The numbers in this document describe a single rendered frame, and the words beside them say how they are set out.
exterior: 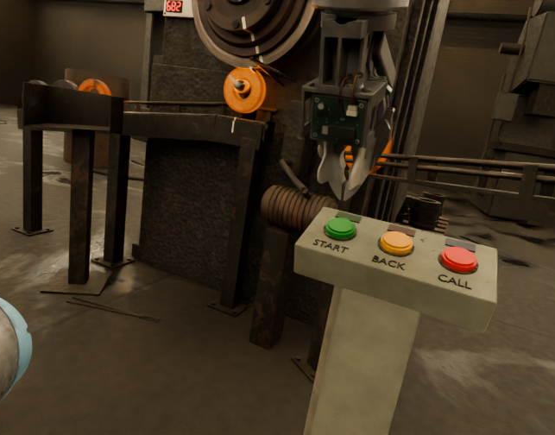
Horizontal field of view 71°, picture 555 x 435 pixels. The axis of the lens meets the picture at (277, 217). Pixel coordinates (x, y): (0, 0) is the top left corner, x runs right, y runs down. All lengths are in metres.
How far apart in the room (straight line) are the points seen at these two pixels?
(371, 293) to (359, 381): 0.13
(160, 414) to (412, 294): 0.76
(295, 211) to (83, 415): 0.74
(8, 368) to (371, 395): 0.48
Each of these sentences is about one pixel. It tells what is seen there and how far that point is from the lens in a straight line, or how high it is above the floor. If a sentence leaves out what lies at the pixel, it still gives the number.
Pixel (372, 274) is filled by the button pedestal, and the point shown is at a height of 0.57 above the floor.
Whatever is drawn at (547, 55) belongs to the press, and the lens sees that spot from 5.39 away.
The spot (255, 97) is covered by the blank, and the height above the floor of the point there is 0.79.
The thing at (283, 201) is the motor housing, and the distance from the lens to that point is 1.15.
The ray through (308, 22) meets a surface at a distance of 1.34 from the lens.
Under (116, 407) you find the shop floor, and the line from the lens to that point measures 1.12.
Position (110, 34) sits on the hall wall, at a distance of 10.92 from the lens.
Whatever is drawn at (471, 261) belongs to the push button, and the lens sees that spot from 0.51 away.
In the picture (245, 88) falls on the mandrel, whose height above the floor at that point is 0.82.
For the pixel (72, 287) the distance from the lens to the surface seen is 1.66.
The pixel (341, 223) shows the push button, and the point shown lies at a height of 0.61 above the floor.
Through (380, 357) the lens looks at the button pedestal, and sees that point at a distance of 0.55.
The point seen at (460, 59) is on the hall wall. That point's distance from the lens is 7.44.
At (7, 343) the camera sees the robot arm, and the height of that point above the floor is 0.39.
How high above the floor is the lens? 0.73
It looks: 14 degrees down
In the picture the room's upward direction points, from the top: 9 degrees clockwise
